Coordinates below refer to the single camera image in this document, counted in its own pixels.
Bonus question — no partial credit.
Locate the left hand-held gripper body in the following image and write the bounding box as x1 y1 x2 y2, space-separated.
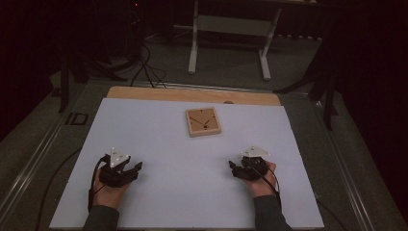
98 146 140 189

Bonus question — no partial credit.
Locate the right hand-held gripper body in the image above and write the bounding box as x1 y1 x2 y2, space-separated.
231 145 271 182

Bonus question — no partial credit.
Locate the square wooden puzzle block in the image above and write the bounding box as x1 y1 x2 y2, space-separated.
185 107 222 139

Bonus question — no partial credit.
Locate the person's right hand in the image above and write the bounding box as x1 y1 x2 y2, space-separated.
243 161 278 198

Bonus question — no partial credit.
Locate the white table mat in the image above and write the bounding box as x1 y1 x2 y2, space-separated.
49 97 325 230

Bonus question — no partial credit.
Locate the black stand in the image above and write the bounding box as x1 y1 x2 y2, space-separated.
272 64 340 132
57 47 89 114

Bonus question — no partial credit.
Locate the dark equipment rack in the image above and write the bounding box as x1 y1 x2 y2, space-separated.
127 0 144 61

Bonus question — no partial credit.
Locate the white metal stand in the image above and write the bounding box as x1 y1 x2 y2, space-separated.
188 0 284 82

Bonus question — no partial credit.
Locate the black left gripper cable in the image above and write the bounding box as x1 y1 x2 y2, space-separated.
88 155 111 214

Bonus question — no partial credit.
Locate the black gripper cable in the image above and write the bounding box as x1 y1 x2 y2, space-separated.
255 166 283 210
88 155 111 214

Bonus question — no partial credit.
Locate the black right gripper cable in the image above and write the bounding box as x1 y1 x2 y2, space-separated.
255 166 283 210

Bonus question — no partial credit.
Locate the black floor cable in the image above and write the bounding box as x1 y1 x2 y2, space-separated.
315 197 349 231
34 146 83 231

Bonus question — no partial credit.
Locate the black floor bracket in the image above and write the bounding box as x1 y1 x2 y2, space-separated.
64 112 89 127

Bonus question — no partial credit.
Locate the metal floor rail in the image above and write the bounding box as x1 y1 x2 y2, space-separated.
140 81 277 94
309 95 377 231
0 108 70 223

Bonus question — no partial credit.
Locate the bunch of black cables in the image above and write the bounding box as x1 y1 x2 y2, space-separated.
129 43 168 90

